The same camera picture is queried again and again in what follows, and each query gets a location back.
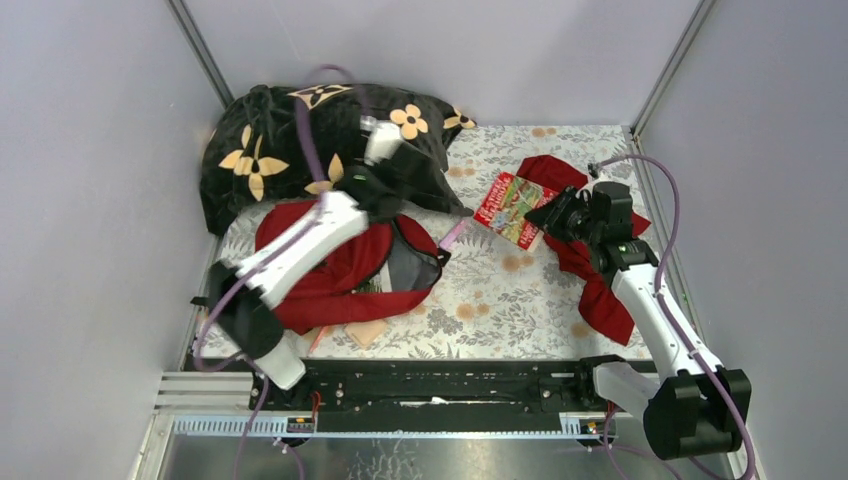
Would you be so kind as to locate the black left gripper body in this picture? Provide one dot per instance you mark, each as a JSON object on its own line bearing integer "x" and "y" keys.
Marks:
{"x": 411, "y": 177}

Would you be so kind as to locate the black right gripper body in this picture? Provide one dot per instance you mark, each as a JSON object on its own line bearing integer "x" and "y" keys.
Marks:
{"x": 581, "y": 227}

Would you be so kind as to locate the red treehouse book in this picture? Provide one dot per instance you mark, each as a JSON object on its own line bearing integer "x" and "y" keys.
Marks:
{"x": 504, "y": 207}

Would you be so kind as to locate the red student backpack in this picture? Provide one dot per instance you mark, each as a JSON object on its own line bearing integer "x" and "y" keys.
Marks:
{"x": 325, "y": 297}

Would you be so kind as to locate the pink eraser stick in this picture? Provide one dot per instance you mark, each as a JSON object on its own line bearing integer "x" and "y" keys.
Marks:
{"x": 447, "y": 242}

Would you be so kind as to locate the white palm leaf book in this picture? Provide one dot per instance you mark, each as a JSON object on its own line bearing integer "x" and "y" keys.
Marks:
{"x": 380, "y": 283}

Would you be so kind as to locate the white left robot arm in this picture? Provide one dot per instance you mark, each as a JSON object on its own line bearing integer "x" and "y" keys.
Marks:
{"x": 244, "y": 295}

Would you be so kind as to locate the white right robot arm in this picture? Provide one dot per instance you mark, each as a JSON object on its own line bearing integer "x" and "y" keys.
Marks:
{"x": 696, "y": 406}

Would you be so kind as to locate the red cloth garment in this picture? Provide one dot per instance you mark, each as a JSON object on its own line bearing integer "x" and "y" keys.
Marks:
{"x": 598, "y": 305}

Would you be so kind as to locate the floral table mat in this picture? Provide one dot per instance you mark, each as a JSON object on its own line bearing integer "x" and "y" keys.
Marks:
{"x": 494, "y": 300}

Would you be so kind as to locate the black floral blanket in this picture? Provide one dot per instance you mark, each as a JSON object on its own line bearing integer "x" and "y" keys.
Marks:
{"x": 278, "y": 143}

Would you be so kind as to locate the orange pen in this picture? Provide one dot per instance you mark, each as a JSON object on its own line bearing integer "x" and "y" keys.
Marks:
{"x": 315, "y": 336}

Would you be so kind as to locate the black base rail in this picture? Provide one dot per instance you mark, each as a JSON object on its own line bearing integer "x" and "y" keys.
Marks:
{"x": 438, "y": 396}

